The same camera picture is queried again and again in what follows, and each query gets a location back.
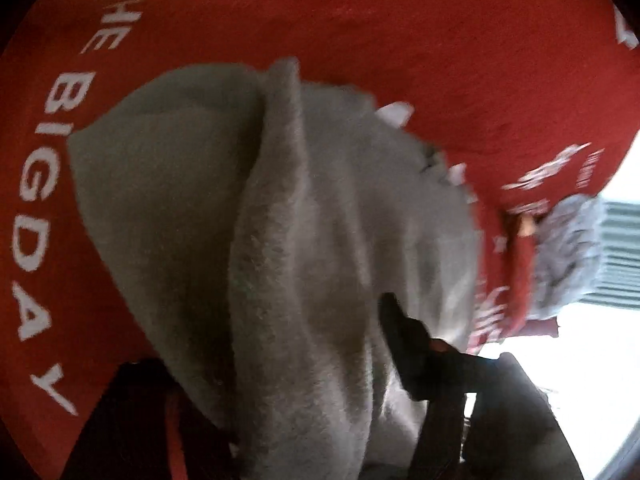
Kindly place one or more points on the red printed blanket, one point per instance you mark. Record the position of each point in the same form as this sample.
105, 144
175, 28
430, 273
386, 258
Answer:
400, 35

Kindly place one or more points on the grey patterned cloth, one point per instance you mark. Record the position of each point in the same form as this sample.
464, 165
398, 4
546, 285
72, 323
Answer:
567, 255

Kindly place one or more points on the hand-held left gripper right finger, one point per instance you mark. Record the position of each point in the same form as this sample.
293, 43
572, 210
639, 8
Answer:
414, 355

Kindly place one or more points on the grey slatted panel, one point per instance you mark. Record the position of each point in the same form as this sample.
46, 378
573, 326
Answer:
620, 255

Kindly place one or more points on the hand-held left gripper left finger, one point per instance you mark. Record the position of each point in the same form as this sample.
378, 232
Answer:
132, 410

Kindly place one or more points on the grey fleece towel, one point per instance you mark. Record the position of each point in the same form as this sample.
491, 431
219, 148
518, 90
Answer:
280, 240

